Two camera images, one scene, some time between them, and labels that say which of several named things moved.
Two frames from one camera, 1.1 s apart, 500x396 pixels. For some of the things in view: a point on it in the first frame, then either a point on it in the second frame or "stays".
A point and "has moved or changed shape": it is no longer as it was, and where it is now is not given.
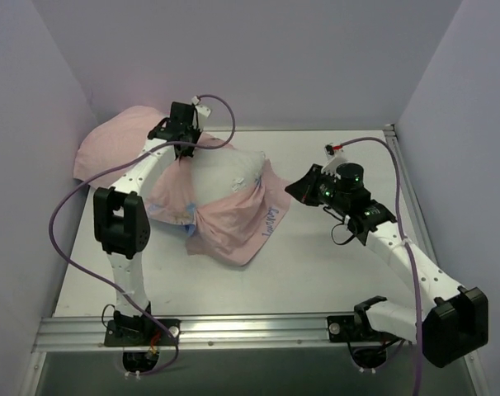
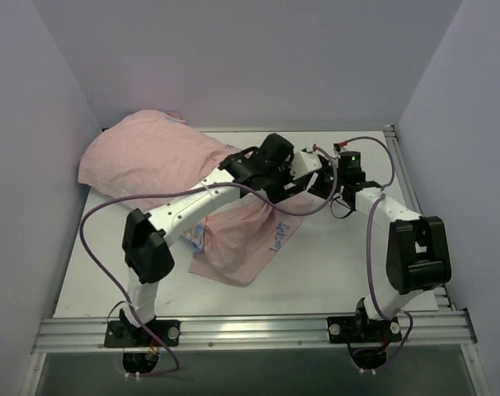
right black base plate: (346, 328) stays
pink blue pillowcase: (238, 231) has moved or changed shape
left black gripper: (183, 137) to (280, 190)
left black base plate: (145, 332) stays
